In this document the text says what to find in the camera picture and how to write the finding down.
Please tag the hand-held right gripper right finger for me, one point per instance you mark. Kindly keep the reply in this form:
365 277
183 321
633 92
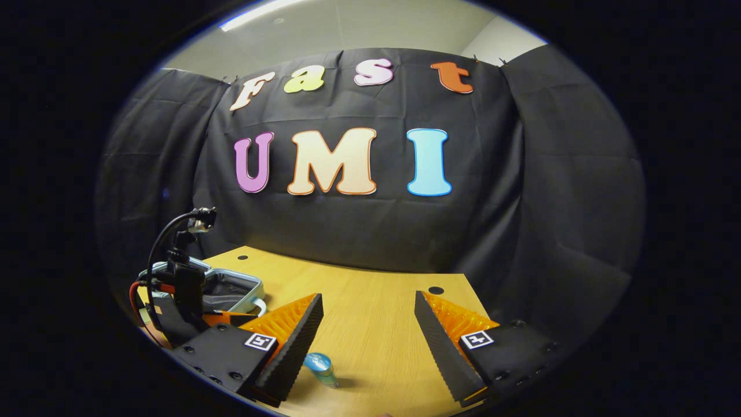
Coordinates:
443 359

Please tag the black backdrop cloth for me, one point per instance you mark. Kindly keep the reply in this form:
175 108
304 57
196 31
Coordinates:
521 202

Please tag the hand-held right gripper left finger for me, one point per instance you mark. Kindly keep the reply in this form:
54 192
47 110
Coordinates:
295 353

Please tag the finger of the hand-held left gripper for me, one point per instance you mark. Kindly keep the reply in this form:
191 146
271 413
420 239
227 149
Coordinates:
228 318

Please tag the clear bottle with blue cap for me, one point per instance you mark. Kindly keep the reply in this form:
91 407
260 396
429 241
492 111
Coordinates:
321 368

